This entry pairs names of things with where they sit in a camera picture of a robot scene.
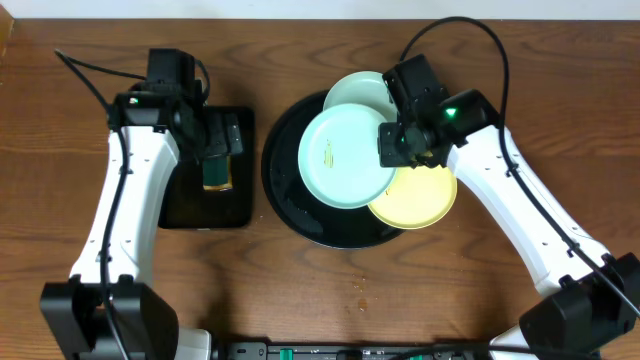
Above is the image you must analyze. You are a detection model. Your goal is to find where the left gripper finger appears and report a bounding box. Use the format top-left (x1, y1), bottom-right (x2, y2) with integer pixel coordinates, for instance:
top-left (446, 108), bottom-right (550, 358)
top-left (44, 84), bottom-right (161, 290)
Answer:
top-left (205, 112), bottom-right (226, 158)
top-left (224, 113), bottom-right (244, 155)

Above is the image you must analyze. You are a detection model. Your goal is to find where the green yellow sponge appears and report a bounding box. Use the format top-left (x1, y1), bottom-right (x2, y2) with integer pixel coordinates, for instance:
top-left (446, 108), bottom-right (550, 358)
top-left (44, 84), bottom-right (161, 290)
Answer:
top-left (202, 157), bottom-right (233, 191)

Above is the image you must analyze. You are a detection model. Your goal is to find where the light blue plate front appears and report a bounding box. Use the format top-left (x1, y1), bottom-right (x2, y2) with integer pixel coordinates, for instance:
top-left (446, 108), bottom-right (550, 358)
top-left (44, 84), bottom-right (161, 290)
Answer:
top-left (297, 103), bottom-right (396, 209)

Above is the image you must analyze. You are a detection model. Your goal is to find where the light blue plate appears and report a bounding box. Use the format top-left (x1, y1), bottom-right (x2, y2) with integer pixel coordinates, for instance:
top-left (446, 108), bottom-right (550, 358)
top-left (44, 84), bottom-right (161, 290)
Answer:
top-left (323, 71), bottom-right (398, 122)
top-left (297, 103), bottom-right (396, 209)

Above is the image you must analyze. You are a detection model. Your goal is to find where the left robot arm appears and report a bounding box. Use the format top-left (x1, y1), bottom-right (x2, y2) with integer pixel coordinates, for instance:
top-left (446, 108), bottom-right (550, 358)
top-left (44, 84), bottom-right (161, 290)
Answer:
top-left (40, 89), bottom-right (255, 359)

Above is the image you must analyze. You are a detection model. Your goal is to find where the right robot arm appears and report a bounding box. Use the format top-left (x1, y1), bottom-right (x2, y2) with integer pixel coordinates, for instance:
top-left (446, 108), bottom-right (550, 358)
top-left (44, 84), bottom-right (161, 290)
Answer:
top-left (379, 90), bottom-right (639, 359)

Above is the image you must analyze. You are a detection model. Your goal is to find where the black rectangular tray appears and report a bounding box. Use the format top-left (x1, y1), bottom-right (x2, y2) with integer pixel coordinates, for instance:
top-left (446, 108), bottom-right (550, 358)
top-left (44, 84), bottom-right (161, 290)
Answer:
top-left (158, 106), bottom-right (255, 229)

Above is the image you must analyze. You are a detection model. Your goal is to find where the black round tray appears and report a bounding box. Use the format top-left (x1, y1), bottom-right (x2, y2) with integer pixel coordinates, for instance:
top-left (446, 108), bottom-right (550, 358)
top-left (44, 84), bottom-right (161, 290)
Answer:
top-left (261, 90), bottom-right (403, 249)

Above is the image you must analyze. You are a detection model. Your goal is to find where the yellow plate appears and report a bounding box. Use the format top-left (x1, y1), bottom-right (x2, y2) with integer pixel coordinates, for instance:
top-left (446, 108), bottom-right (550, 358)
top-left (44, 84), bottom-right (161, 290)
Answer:
top-left (368, 166), bottom-right (457, 230)

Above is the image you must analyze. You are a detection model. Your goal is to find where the light blue plate top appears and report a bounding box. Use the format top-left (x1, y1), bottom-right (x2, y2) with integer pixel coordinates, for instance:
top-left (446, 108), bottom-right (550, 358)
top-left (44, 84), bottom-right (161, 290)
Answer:
top-left (323, 71), bottom-right (398, 122)

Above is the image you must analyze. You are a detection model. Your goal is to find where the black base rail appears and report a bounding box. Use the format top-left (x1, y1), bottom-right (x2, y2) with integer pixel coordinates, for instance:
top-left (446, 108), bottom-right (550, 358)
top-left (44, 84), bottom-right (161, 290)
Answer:
top-left (209, 341), bottom-right (602, 360)

